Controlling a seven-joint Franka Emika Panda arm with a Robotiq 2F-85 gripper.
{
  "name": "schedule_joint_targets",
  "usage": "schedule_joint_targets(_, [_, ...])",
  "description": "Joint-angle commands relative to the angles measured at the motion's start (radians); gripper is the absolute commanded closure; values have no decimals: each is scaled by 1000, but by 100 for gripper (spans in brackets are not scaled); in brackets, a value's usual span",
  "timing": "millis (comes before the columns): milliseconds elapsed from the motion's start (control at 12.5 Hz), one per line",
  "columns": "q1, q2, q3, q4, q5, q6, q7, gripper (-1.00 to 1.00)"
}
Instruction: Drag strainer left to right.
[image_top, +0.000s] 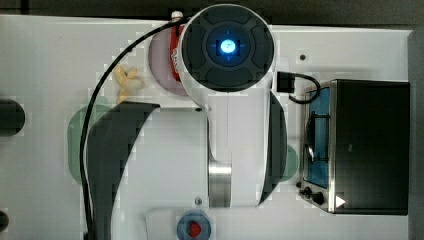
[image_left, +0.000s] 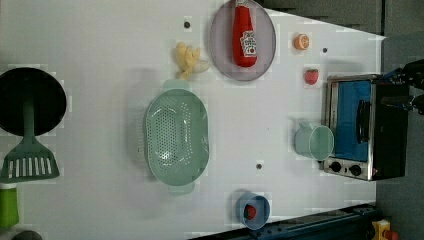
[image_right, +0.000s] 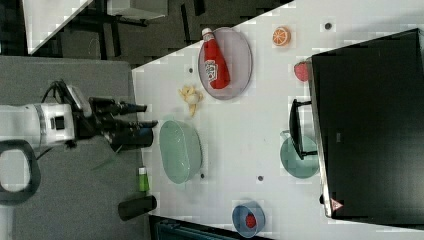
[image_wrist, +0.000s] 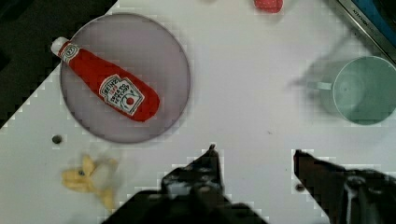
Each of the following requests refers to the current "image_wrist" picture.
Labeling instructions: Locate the mint green mug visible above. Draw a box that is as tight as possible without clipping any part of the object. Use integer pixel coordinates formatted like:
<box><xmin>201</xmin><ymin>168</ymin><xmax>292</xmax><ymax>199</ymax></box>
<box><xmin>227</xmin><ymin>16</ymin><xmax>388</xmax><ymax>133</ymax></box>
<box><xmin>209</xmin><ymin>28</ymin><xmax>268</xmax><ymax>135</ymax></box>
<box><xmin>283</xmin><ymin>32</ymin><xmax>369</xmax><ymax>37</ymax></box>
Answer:
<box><xmin>308</xmin><ymin>56</ymin><xmax>396</xmax><ymax>125</ymax></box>

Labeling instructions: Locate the silver toaster oven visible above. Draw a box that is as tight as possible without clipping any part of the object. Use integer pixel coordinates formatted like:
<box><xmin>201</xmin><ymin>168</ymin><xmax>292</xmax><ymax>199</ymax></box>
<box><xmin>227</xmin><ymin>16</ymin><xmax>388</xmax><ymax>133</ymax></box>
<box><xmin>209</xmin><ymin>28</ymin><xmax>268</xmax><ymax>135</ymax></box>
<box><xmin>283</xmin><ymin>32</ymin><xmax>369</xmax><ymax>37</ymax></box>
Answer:
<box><xmin>329</xmin><ymin>0</ymin><xmax>396</xmax><ymax>63</ymax></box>

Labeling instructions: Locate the yellow plush banana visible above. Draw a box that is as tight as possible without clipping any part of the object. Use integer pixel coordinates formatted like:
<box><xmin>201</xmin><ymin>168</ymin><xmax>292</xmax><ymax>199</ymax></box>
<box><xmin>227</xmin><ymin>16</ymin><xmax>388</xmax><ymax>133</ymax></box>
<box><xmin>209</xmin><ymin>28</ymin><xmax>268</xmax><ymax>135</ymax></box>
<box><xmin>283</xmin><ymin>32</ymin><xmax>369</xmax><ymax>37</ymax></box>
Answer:
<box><xmin>62</xmin><ymin>155</ymin><xmax>118</xmax><ymax>212</ymax></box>

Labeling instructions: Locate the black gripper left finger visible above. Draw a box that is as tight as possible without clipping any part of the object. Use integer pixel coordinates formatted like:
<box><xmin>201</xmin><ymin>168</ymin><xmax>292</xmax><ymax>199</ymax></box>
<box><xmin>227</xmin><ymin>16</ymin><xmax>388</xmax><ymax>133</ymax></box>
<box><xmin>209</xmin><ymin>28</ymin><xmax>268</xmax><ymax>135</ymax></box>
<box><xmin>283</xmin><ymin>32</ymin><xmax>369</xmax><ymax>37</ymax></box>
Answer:
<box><xmin>161</xmin><ymin>144</ymin><xmax>224</xmax><ymax>198</ymax></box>

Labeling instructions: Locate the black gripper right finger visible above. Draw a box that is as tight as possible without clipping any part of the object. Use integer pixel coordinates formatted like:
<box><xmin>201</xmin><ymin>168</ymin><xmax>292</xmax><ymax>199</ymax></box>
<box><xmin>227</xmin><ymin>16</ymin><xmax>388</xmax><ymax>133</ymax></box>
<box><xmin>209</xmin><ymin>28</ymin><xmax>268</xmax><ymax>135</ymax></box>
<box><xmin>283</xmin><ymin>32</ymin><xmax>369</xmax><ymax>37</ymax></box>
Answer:
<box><xmin>293</xmin><ymin>149</ymin><xmax>396</xmax><ymax>224</ymax></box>

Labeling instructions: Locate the red plush ketchup bottle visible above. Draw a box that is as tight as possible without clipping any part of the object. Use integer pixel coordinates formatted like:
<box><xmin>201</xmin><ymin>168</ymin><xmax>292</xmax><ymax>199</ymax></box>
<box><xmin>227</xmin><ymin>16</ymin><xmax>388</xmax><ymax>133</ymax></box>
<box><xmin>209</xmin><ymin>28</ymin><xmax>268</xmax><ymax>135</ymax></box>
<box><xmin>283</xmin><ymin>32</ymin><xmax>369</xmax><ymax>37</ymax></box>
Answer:
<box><xmin>50</xmin><ymin>37</ymin><xmax>161</xmax><ymax>122</ymax></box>

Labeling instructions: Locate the grey round plate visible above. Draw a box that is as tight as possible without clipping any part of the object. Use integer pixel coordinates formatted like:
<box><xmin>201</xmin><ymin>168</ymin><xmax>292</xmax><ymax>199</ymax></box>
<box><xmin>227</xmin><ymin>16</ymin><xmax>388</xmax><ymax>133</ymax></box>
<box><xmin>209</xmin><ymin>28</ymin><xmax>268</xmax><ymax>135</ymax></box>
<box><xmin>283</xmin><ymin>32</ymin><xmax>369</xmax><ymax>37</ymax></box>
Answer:
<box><xmin>61</xmin><ymin>13</ymin><xmax>191</xmax><ymax>144</ymax></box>

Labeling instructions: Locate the red plush strawberry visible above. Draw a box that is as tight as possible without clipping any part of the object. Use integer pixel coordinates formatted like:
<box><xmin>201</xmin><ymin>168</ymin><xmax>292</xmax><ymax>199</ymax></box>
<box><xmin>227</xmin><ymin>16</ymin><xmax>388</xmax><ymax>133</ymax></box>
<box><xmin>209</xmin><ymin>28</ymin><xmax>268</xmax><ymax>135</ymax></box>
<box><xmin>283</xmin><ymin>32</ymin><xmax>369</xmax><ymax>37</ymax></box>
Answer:
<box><xmin>253</xmin><ymin>0</ymin><xmax>284</xmax><ymax>13</ymax></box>

